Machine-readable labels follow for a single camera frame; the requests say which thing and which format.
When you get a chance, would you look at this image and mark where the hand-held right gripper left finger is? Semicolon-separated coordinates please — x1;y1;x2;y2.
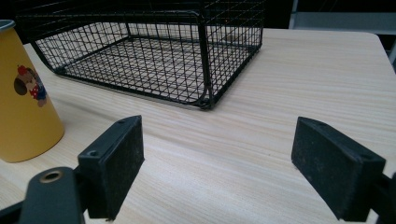
77;115;146;221

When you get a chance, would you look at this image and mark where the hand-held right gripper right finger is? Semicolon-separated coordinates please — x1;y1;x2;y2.
290;116;387;223

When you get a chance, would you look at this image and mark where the yellow cup with cartoon print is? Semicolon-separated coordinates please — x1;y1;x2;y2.
0;19;65;163

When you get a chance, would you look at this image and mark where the black wire mesh rack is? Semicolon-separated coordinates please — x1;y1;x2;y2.
14;0;266;110

